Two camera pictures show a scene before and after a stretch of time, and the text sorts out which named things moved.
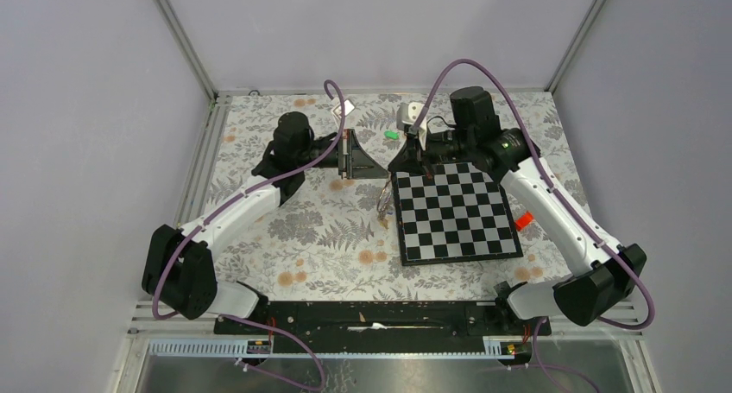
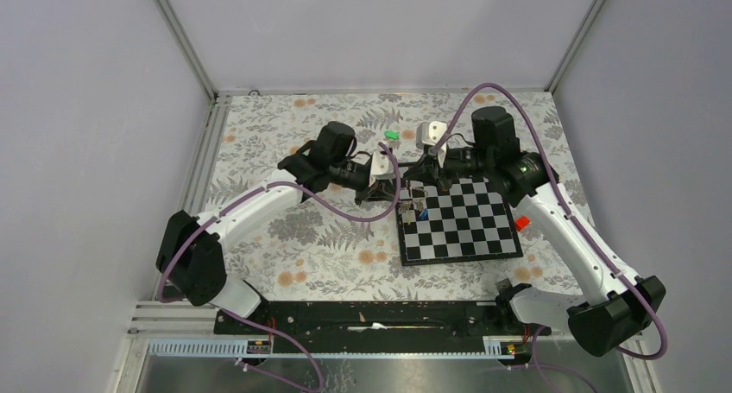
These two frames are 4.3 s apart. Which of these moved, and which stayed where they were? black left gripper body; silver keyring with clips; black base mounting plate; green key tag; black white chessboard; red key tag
Moved: black left gripper body; silver keyring with clips
Stayed: black white chessboard; green key tag; red key tag; black base mounting plate
